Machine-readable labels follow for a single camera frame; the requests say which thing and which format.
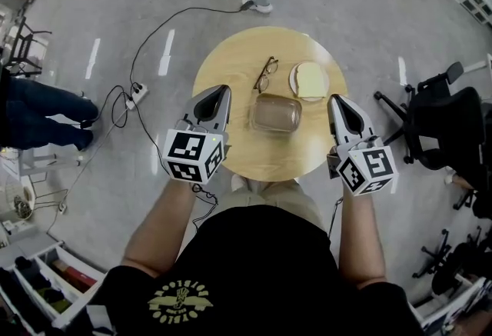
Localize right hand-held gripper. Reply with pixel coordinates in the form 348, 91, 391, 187
327, 94, 398, 198

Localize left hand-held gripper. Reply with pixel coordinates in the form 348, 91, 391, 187
161, 85, 233, 186

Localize person's left forearm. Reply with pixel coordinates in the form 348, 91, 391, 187
121, 178, 196, 277

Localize person's right forearm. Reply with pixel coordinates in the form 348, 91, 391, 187
337, 188, 387, 288

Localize pale yellow toast slice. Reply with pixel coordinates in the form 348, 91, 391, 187
294, 62, 328, 99

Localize black-rimmed eyeglasses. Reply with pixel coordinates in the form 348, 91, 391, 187
253, 55, 280, 95

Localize round wooden table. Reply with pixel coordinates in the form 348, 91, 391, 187
191, 25, 349, 182

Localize white plate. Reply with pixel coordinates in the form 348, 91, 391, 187
288, 61, 331, 103

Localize person's white shoe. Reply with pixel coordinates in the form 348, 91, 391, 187
230, 174, 249, 192

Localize black mesh office chair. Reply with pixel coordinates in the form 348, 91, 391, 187
374, 61, 487, 171

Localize person's beige trousers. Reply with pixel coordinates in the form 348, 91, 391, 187
224, 178, 327, 235

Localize person's black printed t-shirt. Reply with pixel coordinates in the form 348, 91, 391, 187
86, 205, 426, 336

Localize white side table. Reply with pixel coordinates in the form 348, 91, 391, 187
0, 141, 84, 182

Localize white storage cart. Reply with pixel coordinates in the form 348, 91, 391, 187
0, 241, 107, 336

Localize black power cable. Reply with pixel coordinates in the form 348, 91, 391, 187
129, 0, 257, 91

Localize black folding frame stand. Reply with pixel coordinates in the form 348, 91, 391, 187
7, 17, 53, 76

